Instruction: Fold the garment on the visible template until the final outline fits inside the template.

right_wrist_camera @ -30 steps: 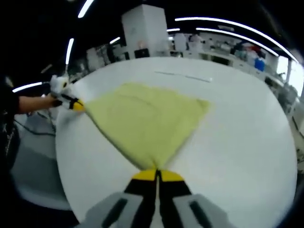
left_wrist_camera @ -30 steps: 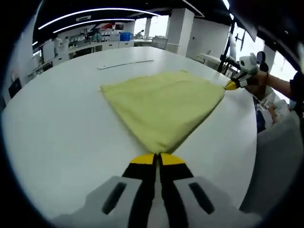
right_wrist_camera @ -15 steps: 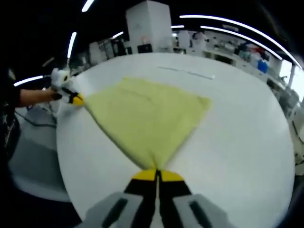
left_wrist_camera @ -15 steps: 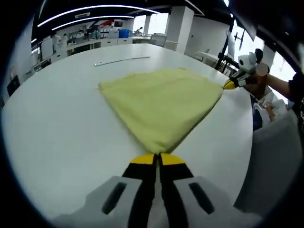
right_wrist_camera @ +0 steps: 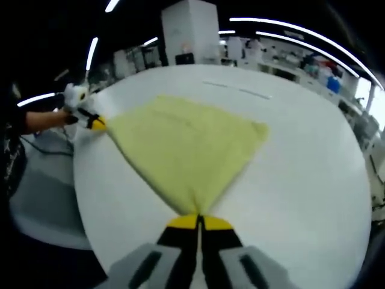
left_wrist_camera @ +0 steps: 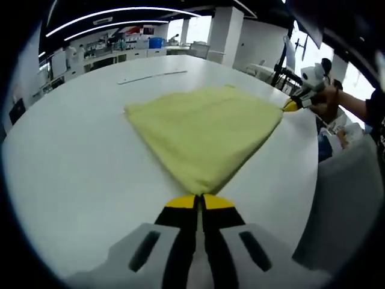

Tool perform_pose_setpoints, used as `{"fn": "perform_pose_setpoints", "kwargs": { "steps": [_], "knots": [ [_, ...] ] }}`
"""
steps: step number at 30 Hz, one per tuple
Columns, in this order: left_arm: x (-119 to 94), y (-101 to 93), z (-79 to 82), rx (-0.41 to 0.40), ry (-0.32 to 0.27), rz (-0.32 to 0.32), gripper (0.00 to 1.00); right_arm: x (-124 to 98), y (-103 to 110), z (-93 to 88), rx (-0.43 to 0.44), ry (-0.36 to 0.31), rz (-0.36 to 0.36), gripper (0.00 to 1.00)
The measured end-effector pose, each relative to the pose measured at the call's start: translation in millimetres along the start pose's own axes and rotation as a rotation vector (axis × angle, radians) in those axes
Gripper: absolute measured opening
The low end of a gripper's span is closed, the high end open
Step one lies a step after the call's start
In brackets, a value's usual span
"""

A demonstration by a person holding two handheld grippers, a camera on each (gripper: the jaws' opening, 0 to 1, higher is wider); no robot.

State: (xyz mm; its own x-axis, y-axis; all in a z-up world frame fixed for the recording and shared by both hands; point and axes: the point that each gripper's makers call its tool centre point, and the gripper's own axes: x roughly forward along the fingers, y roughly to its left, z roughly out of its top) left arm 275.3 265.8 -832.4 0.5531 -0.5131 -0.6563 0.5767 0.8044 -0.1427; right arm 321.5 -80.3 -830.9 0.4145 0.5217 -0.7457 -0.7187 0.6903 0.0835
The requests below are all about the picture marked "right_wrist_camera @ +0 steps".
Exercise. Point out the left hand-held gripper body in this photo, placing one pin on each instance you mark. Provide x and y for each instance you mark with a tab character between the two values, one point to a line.
75	95

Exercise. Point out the person's black printed shirt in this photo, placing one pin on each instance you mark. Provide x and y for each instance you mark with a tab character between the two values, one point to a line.
12	144

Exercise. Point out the short ceiling light strip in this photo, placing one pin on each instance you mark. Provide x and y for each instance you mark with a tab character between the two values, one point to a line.
306	45

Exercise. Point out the yellow grey blue garment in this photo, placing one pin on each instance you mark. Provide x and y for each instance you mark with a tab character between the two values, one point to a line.
186	150

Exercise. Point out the person's left hand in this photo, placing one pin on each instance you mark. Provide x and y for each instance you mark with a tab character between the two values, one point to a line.
63	118

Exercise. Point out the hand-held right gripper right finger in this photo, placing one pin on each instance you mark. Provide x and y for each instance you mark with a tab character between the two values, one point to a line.
231	259

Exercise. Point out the long ceiling light strip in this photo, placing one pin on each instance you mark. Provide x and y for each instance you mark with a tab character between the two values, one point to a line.
300	30

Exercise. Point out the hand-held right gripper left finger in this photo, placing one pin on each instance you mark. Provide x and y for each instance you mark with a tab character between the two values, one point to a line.
168	259

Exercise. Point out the blue storage bin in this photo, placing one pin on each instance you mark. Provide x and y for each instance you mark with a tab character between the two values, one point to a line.
333	84

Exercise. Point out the black chair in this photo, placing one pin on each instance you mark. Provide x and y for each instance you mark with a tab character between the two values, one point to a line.
184	59

